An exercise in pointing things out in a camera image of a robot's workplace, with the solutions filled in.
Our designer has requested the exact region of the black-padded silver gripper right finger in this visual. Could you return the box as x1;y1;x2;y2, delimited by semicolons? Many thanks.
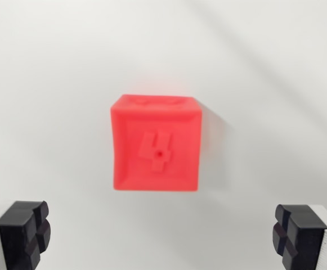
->
272;204;327;270

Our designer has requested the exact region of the black-padded silver gripper left finger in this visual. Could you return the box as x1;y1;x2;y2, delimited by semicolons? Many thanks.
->
0;200;51;270

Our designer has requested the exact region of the red cube with number four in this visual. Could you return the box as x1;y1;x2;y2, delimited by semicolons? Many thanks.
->
110;94;204;192

